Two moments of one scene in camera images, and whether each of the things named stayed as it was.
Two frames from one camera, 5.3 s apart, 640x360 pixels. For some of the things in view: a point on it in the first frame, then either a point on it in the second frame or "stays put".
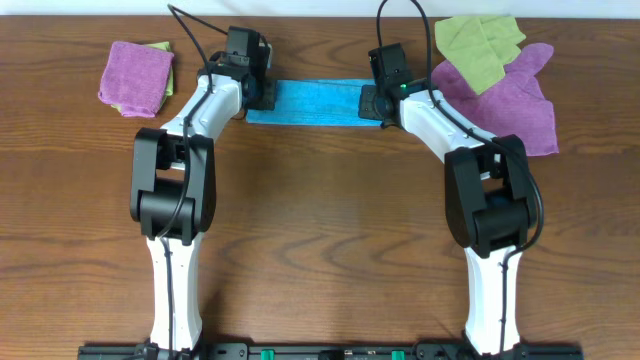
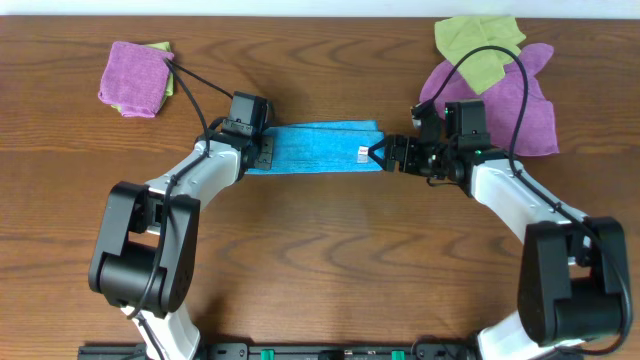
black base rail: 330,352 stays put
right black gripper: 365,107 → 405,158
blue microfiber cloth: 316,102 → 322,147
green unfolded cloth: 480,46 stays put
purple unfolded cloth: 516,105 stays put
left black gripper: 269,100 → 266,161
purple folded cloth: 136,78 stays put
